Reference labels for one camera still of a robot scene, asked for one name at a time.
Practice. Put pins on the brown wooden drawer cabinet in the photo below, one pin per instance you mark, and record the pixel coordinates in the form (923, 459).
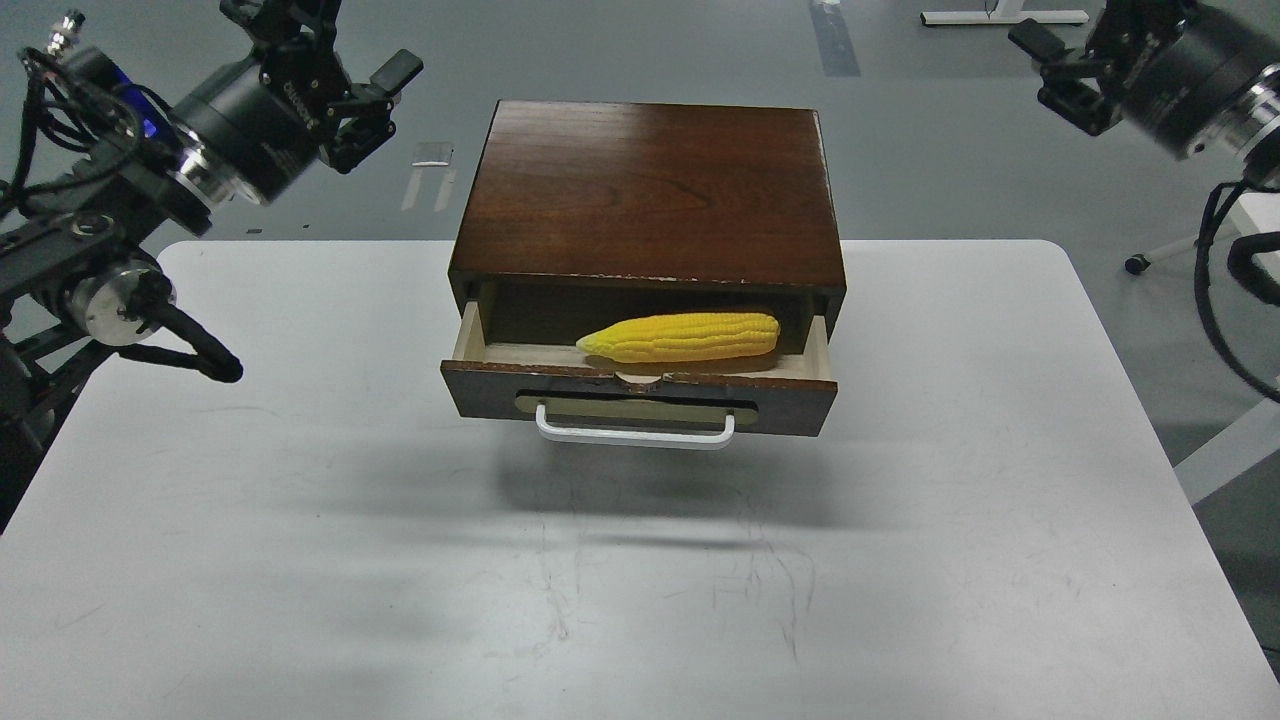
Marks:
(656, 197)

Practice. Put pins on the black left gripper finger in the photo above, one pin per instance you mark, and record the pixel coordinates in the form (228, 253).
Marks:
(358, 122)
(277, 27)

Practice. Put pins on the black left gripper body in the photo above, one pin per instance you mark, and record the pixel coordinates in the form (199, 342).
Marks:
(255, 125)

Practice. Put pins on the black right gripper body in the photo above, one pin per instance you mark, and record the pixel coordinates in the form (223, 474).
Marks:
(1190, 75)

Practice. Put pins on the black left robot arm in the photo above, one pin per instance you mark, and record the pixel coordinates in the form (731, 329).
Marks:
(104, 161)

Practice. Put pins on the yellow corn cob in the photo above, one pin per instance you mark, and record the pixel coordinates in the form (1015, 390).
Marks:
(684, 338)

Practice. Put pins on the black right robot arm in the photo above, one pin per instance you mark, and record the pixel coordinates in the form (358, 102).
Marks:
(1257, 177)

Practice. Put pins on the dark drawer with white handle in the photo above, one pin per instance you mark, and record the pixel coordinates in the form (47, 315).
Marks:
(516, 353)

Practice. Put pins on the white table leg base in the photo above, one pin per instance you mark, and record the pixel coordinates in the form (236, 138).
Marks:
(1004, 13)

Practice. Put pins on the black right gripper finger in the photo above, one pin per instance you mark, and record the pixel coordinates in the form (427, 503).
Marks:
(1069, 77)

